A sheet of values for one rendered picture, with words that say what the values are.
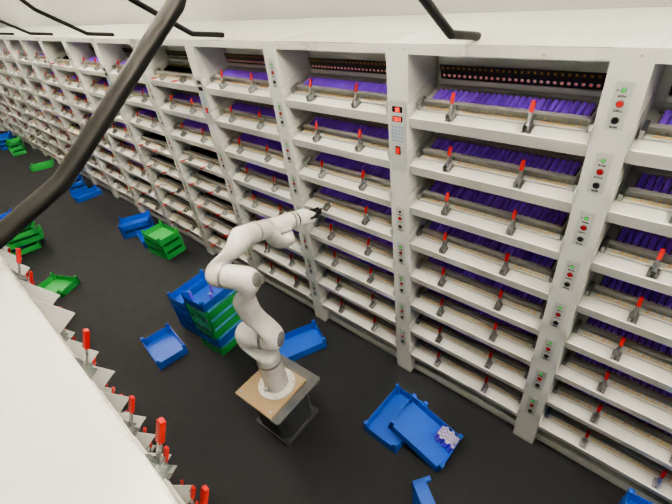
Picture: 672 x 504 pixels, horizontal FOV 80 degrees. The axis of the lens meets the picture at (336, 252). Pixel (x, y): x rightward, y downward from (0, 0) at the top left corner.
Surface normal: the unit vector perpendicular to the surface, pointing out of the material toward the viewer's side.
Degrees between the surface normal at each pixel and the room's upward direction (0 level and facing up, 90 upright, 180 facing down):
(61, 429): 0
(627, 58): 90
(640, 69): 90
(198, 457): 0
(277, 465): 0
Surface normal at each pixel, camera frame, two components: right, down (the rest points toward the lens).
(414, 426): 0.13, -0.66
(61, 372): -0.11, -0.81
